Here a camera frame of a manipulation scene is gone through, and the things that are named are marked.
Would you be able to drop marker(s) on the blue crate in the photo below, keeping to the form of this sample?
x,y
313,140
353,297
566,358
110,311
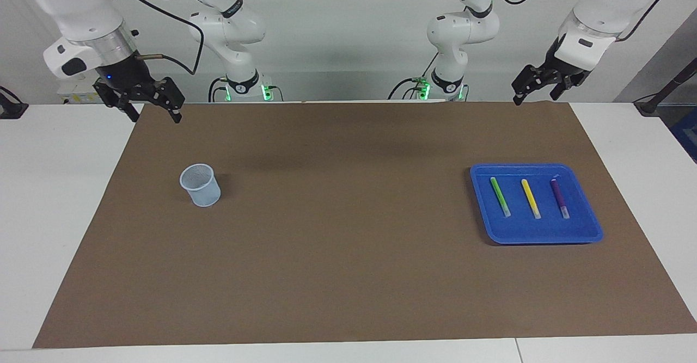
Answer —
x,y
687,134

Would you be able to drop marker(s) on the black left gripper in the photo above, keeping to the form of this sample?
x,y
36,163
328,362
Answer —
x,y
561,66

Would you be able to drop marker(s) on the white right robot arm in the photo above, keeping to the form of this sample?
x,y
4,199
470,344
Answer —
x,y
71,4

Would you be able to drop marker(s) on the black stand pole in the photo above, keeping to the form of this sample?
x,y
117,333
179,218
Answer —
x,y
667,88

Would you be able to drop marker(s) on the white power box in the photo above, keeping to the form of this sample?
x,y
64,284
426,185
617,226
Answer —
x,y
79,99

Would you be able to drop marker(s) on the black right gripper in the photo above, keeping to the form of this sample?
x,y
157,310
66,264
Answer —
x,y
128,77

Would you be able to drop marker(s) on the black table clamp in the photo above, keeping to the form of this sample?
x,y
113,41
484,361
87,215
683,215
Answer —
x,y
11,110

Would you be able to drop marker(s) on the blue plastic tray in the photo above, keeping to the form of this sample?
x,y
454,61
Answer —
x,y
539,229

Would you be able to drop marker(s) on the pale blue mesh cup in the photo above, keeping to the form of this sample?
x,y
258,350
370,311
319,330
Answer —
x,y
201,189

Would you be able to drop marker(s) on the green pen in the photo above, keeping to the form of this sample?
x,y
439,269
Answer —
x,y
500,195

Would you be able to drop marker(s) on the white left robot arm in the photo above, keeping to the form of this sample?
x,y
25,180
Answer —
x,y
463,28

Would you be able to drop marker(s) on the brown table mat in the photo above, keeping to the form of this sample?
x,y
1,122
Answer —
x,y
348,254

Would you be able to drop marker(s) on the yellow pen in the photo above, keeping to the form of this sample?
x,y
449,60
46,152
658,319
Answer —
x,y
530,197

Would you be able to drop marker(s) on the purple pen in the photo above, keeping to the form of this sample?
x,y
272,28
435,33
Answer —
x,y
559,197

